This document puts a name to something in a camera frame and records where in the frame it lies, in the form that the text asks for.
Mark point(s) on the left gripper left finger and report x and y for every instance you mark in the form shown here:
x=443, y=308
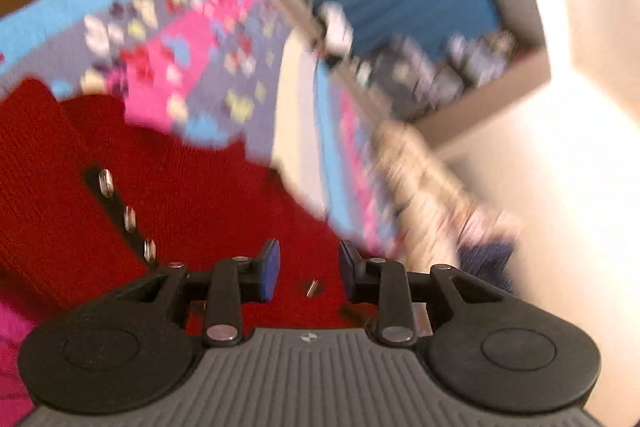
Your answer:
x=235, y=281

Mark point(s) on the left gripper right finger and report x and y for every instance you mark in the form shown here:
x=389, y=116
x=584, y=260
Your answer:
x=383, y=283

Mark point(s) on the red knit sweater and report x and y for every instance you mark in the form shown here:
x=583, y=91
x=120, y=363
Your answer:
x=60, y=248

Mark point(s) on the white clothes pile on sill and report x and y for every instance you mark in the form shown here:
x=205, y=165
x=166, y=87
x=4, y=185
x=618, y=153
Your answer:
x=338, y=34

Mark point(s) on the cream star-print duvet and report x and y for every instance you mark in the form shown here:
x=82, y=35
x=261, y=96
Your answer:
x=437, y=215

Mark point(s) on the wooden bookshelf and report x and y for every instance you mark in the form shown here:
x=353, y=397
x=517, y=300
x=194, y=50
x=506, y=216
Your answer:
x=476, y=79

